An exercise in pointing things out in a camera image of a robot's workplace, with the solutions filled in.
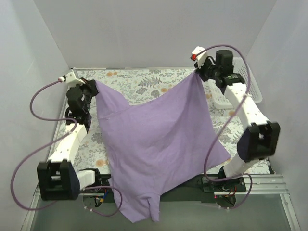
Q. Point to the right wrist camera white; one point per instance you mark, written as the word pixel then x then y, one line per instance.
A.
pixel 199 56

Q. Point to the aluminium frame rail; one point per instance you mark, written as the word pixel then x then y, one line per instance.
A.
pixel 264 185

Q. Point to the purple t shirt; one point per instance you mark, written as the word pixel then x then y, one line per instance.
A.
pixel 156 145

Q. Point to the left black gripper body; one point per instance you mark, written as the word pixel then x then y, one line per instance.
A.
pixel 90 86

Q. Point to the floral patterned table mat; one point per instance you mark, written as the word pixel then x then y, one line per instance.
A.
pixel 140 86

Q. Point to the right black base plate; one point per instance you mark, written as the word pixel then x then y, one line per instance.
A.
pixel 228 186

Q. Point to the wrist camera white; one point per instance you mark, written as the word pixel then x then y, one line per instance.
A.
pixel 71 80
pixel 199 56

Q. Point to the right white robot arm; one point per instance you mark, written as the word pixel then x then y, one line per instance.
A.
pixel 260 136

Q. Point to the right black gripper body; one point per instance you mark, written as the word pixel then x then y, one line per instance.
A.
pixel 202 72

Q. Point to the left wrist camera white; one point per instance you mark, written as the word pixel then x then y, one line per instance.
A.
pixel 71 80

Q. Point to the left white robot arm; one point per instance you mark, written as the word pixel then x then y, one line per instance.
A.
pixel 62 159

